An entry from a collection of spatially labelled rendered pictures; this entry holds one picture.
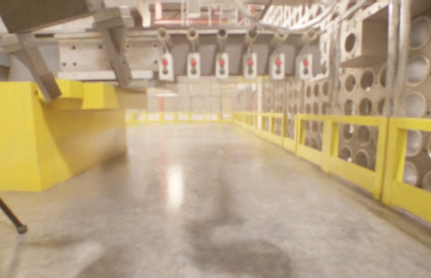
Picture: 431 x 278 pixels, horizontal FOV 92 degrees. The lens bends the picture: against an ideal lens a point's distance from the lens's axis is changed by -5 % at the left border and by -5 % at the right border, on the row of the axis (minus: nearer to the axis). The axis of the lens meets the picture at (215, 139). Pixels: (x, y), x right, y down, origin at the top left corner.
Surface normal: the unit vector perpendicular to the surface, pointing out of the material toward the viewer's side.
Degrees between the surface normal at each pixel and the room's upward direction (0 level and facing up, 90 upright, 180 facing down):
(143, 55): 90
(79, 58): 90
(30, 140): 90
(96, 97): 90
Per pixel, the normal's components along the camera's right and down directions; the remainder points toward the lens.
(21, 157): 0.02, 0.12
